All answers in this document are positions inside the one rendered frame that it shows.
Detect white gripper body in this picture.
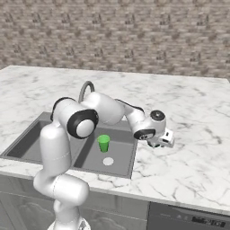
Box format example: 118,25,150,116
146,137,175,150

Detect grey double basin sink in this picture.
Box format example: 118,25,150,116
0,111,139,180

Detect white round sink drain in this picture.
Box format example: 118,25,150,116
102,156,115,167

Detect green cup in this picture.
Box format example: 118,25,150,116
96,134,111,154

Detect grey false drawer front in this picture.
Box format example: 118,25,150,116
0,174,150,213

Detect dark grey dishwasher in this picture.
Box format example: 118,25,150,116
146,201,230,230

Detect grey cupboard door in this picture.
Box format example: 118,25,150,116
0,191,56,230
79,207,149,230

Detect grey curved tap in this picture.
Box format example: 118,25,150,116
77,80,96,104

